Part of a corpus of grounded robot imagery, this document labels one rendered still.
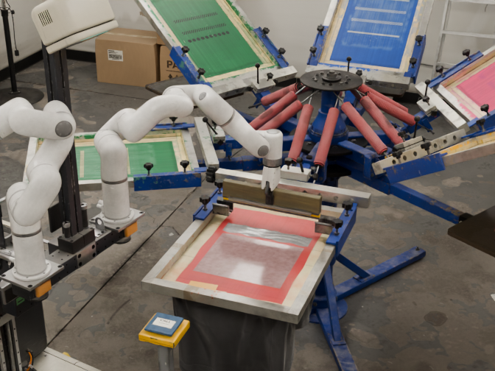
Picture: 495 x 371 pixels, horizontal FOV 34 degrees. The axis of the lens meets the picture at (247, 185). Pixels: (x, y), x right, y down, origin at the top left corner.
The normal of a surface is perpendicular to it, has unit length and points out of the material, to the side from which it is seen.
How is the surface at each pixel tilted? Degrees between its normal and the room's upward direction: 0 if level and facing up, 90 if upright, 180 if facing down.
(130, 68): 91
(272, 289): 0
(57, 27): 90
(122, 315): 0
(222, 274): 0
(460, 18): 90
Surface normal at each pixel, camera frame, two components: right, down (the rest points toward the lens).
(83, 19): 0.77, -0.18
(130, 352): 0.00, -0.89
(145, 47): -0.22, 0.34
